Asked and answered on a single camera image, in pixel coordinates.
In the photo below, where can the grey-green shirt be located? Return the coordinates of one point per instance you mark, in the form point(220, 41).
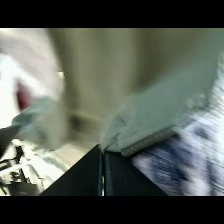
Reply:
point(156, 113)

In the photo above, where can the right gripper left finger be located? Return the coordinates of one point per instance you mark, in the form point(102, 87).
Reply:
point(81, 178)

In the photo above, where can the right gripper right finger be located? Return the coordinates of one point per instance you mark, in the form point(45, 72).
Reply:
point(128, 180)

